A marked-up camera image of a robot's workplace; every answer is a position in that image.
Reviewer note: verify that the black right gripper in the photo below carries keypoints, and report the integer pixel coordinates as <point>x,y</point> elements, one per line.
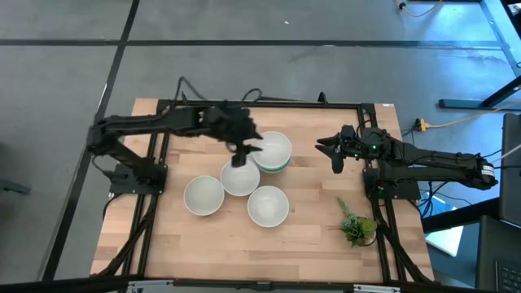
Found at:
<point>354,147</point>

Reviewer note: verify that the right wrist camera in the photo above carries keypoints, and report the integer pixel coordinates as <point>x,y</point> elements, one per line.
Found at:
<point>348,131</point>

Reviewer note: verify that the white sheet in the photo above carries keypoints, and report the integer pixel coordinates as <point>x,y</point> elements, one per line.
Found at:
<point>445,240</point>

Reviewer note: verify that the black aluminium table frame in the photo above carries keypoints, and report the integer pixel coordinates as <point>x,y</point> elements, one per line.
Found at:
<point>264,104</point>

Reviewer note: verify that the teal plastic bowl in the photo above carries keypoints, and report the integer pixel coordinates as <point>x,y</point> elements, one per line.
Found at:
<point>273,171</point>
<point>281,166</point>

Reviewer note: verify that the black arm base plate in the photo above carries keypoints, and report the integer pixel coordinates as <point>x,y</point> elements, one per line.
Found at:
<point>392,189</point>
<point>138,179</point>

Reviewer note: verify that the small artificial potted plant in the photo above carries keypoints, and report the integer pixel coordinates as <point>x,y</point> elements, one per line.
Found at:
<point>358,228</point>

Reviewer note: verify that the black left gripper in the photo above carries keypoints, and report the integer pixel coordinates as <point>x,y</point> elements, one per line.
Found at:
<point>234,124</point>

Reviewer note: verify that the white plastic bowl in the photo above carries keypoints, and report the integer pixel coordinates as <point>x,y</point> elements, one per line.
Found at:
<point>240,181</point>
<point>203,195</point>
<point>268,206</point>
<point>272,148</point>

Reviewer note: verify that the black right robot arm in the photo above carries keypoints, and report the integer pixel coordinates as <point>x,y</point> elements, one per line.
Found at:
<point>439,160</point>

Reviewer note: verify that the black monitor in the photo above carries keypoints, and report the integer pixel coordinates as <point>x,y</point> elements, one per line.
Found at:
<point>512,171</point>

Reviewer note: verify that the black laptop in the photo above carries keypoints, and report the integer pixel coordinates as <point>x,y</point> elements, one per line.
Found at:
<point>500,260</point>

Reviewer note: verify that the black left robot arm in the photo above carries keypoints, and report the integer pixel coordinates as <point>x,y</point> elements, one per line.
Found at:
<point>142,122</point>

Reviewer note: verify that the grey metal bracket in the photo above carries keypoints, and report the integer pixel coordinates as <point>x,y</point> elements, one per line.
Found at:
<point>148,286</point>
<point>376,289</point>

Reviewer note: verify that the dark chair base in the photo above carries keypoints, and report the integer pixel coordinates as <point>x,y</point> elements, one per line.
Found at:
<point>12,187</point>

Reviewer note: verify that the yellow power plug block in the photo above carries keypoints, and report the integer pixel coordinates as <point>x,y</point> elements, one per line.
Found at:
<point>421,124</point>

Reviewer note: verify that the blue object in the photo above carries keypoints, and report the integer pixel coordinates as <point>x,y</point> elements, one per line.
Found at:
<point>443,205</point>

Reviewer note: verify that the black desk leg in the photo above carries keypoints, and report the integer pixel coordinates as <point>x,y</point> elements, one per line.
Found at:
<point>468,104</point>

